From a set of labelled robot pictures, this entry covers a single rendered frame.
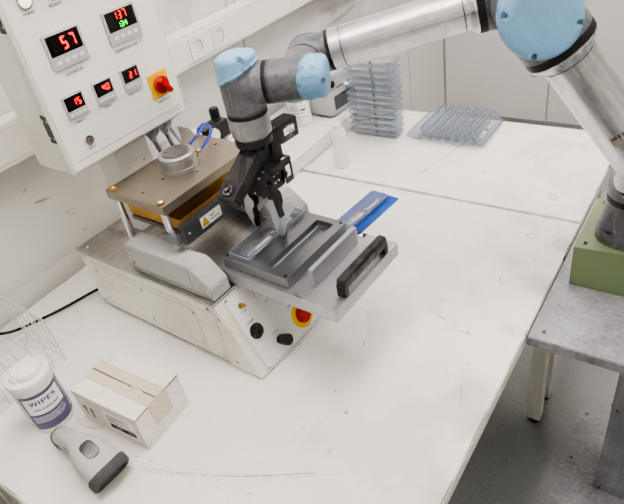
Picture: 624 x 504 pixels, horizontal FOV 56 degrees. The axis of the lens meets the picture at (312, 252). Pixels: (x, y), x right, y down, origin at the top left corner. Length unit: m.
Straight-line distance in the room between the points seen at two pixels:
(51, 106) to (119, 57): 0.18
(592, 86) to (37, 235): 1.33
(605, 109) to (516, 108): 2.59
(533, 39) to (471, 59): 2.65
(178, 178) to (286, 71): 0.36
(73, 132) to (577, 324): 1.09
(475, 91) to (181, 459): 2.94
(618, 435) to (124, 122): 1.43
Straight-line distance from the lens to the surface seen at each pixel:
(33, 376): 1.27
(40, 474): 1.30
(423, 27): 1.11
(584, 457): 2.03
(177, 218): 1.21
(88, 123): 1.30
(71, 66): 1.28
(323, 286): 1.08
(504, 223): 1.59
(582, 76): 1.03
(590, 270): 1.38
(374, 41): 1.11
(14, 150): 1.57
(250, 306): 1.22
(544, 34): 0.97
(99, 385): 1.25
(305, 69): 1.02
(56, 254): 1.74
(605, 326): 1.33
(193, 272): 1.16
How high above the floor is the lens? 1.66
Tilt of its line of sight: 36 degrees down
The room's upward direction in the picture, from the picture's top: 11 degrees counter-clockwise
